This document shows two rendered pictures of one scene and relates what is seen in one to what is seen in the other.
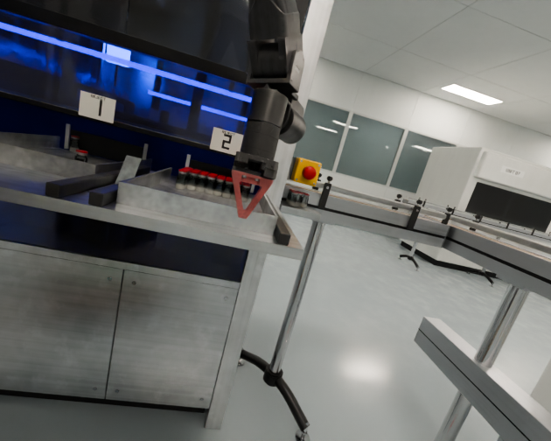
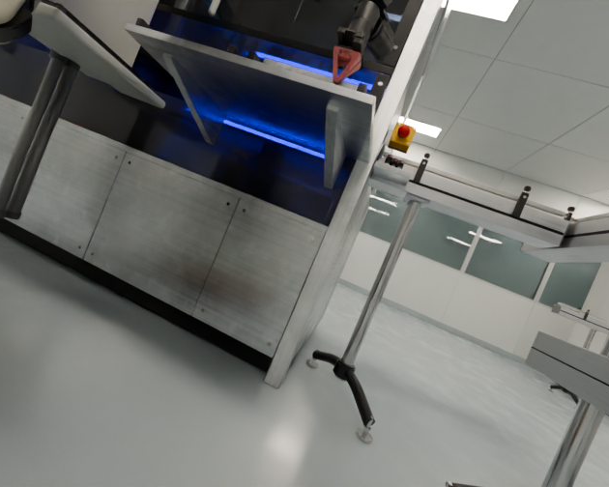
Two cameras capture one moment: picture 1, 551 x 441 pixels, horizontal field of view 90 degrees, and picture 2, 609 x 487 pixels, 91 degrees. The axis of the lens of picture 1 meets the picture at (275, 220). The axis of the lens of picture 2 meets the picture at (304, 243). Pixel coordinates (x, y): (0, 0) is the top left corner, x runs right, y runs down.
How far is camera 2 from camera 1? 0.59 m
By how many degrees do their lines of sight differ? 24
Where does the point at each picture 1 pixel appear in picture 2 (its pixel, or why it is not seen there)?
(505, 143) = not seen: outside the picture
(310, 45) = (416, 40)
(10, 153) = not seen: hidden behind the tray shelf
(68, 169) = not seen: hidden behind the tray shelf
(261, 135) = (357, 24)
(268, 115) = (363, 14)
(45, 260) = (191, 182)
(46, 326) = (174, 235)
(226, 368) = (299, 315)
